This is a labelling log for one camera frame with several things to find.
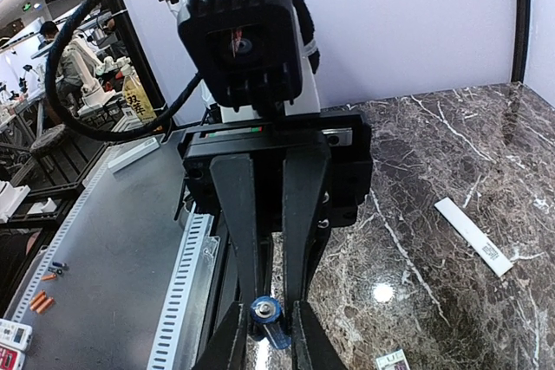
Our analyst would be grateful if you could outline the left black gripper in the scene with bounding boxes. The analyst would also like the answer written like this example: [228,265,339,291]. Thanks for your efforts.
[178,112,373,301]

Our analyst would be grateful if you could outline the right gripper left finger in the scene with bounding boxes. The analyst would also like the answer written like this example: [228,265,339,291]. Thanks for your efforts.
[193,302,248,370]

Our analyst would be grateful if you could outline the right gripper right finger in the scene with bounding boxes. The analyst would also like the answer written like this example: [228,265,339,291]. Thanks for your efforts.
[291,301,347,370]

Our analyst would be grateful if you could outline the blue battery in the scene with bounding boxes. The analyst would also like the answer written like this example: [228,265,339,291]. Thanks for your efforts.
[251,295,291,350]

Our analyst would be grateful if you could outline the white remote control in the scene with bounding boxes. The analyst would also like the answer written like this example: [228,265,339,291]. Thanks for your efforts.
[375,349,410,370]

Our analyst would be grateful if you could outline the white battery cover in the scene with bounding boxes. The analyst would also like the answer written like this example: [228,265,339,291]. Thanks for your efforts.
[434,198,513,278]

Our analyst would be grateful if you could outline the orange batteries on bench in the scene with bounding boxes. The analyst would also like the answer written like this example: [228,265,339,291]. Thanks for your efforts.
[29,290,55,315]

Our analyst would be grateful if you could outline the spare remote controls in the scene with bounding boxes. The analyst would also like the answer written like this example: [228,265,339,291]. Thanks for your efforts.
[0,319,34,370]

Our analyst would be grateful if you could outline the person in background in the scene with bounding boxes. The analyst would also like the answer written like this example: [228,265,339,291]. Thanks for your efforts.
[38,21,83,117]

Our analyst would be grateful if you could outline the right grey cable duct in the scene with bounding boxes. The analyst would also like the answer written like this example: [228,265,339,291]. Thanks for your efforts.
[147,214,219,369]

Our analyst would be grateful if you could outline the grey cable duct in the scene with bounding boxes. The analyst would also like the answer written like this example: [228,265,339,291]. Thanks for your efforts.
[147,214,219,369]
[1,145,114,322]

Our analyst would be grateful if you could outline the black front rail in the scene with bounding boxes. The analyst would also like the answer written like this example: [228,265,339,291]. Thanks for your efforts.
[199,216,240,350]

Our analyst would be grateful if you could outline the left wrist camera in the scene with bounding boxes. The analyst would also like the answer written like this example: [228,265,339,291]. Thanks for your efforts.
[177,0,320,120]

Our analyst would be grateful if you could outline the left grey cable duct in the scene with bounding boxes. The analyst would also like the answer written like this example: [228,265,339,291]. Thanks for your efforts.
[1,145,114,322]

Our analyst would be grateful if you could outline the left black camera cable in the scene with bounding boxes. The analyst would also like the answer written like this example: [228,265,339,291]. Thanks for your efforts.
[44,0,324,142]

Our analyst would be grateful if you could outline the left black frame post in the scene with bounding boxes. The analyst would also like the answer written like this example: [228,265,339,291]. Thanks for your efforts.
[105,0,166,108]

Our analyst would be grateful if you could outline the black frame post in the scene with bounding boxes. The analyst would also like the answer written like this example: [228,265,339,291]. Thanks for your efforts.
[511,0,532,82]
[105,0,166,108]

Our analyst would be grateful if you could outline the right black frame post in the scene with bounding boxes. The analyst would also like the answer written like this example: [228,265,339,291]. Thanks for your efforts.
[511,0,532,82]

